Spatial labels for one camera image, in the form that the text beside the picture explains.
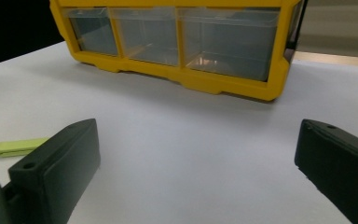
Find yellow black storage cabinet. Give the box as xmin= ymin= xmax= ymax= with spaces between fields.
xmin=48 ymin=0 xmax=309 ymax=103

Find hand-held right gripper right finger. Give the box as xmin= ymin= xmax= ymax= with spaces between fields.
xmin=294 ymin=119 xmax=358 ymax=224

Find wooden table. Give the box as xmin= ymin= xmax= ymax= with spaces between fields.
xmin=293 ymin=50 xmax=358 ymax=69

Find rows of clear drawers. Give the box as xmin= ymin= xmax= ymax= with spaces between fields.
xmin=62 ymin=7 xmax=282 ymax=83

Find light green clip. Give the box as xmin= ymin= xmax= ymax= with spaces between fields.
xmin=0 ymin=137 xmax=49 ymax=158

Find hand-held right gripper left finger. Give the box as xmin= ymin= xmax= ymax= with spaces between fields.
xmin=8 ymin=118 xmax=102 ymax=224

